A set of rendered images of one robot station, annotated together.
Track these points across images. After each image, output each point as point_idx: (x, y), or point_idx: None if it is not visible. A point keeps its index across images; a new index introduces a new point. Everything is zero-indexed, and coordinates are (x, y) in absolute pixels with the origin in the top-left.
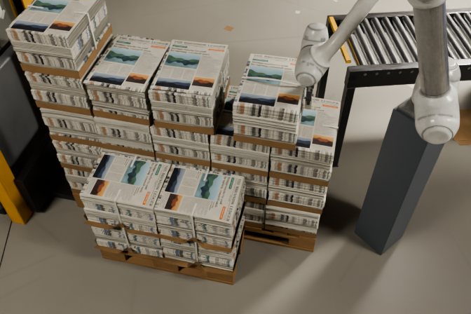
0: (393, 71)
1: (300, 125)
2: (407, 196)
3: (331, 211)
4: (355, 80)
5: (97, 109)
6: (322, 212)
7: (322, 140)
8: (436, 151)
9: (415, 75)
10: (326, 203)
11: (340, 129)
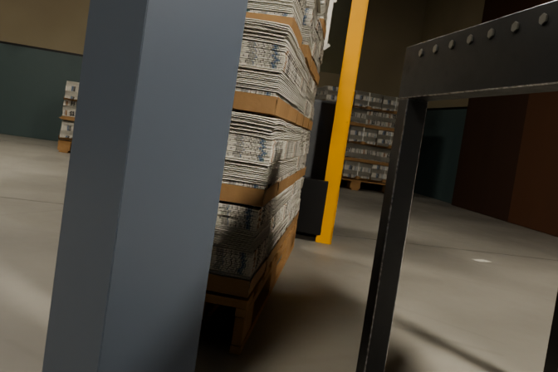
0: (460, 40)
1: None
2: (80, 116)
3: (205, 363)
4: (409, 72)
5: None
6: (203, 353)
7: None
8: None
9: (501, 49)
10: (229, 360)
11: (379, 239)
